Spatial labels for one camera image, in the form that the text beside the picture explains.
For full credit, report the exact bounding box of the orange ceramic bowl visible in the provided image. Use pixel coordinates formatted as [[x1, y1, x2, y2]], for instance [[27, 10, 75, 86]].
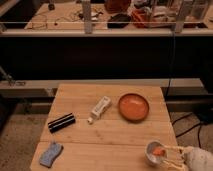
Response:
[[118, 93, 149, 122]]

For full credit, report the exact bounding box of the white tube bottle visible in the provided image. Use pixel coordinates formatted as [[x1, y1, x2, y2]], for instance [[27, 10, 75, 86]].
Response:
[[87, 96, 111, 124]]

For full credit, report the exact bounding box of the red container on bench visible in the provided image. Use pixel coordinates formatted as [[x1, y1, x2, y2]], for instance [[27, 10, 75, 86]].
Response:
[[131, 9, 157, 28]]

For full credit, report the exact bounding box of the grey ceramic cup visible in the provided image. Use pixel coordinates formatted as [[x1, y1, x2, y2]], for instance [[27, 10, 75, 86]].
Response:
[[144, 141, 167, 167]]

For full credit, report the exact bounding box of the black object on bench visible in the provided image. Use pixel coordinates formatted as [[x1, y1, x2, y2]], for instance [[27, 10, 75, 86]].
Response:
[[107, 13, 131, 28]]

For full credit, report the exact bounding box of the orange pepper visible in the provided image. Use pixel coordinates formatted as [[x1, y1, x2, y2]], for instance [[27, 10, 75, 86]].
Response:
[[152, 147, 166, 156]]

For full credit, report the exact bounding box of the metal bench post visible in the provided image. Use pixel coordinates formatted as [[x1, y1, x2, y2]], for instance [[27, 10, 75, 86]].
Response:
[[82, 0, 93, 34]]

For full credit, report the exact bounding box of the black striped box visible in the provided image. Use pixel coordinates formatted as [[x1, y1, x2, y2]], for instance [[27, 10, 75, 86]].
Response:
[[48, 113, 76, 133]]

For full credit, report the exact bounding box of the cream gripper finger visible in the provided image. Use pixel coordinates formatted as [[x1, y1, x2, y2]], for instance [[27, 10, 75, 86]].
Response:
[[163, 145, 185, 153], [162, 159, 187, 171]]

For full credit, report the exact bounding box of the blue sponge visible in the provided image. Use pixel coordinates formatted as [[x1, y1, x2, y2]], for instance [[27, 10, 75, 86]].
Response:
[[39, 142, 63, 168]]

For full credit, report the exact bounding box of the white cloth-covered gripper body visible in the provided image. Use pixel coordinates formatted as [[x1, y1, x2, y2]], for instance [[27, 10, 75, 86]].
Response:
[[183, 146, 213, 171]]

